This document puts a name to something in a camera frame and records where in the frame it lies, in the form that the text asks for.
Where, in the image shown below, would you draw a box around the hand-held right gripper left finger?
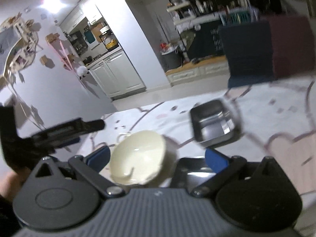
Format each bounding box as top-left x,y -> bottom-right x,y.
31,146 -> 125,199

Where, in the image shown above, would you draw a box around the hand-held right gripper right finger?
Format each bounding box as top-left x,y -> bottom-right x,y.
191,148 -> 283,198

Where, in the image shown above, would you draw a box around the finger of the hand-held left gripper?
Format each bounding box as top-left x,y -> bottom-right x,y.
31,118 -> 105,151
53,137 -> 81,153

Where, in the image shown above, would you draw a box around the square steel bowl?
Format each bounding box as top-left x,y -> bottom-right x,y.
170,157 -> 223,196
190,99 -> 242,149

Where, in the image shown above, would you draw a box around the cream bowl with handles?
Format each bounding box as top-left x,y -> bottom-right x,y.
109,130 -> 166,186

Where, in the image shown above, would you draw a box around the person's left hand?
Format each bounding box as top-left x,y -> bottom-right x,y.
0,171 -> 26,203

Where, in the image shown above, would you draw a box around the bear printed tablecloth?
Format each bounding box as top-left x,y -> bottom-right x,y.
53,75 -> 316,237

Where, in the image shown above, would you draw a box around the white lower kitchen cabinet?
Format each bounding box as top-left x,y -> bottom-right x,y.
87,49 -> 147,98

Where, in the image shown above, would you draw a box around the white kitchen cabinet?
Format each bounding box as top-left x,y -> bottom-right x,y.
59,4 -> 103,33
87,49 -> 147,98

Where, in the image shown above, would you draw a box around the wooden platform with drawers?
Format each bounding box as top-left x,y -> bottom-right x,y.
165,55 -> 230,85

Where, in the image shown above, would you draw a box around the teal hanging cloth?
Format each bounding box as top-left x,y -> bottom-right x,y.
83,29 -> 96,44

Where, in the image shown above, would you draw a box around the yellow pot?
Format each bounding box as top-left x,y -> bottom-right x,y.
104,39 -> 119,50

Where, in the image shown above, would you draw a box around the dark blue chair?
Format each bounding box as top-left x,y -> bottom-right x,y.
218,20 -> 275,88

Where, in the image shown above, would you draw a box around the grey trash bin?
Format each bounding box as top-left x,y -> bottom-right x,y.
161,46 -> 183,71

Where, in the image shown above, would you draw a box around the white upper kitchen cabinet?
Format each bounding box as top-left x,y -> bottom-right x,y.
59,4 -> 103,33

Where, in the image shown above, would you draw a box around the black lettered curtain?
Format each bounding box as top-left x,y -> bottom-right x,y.
190,20 -> 228,60

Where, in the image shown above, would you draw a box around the olive green hanging bag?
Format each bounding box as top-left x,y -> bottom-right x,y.
182,29 -> 197,51

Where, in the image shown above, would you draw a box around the ceiling light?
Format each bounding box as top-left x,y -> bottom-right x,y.
41,0 -> 65,13

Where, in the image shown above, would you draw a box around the maroon chair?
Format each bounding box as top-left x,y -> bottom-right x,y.
260,14 -> 316,80

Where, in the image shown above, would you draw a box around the white storage shelf rack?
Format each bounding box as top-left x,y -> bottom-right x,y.
166,0 -> 198,23

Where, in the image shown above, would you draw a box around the white fluffy wall ornament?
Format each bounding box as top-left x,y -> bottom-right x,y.
75,66 -> 90,80

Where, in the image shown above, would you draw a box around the wall photo display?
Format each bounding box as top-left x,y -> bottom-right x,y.
0,13 -> 41,80

